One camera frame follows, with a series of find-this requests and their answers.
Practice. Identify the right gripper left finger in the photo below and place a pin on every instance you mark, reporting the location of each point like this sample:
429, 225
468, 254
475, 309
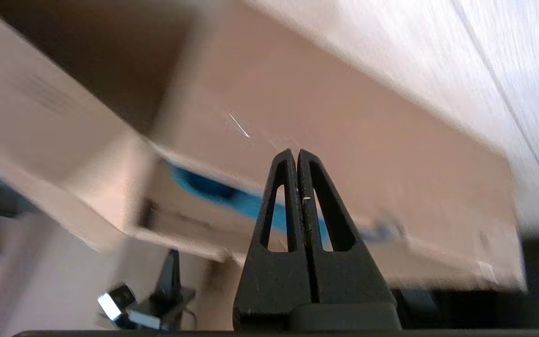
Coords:
274, 281

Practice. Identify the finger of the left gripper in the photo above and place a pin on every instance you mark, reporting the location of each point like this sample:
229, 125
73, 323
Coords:
171, 276

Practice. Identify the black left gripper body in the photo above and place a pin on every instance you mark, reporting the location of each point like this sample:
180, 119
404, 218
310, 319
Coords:
166, 309

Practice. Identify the dark blue slipper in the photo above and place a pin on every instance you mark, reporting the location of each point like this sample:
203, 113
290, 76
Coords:
246, 206

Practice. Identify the brown cardboard shoe box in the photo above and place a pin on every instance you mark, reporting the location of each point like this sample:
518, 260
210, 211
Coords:
344, 117

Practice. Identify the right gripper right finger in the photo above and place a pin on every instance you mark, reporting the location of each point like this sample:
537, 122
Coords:
344, 276

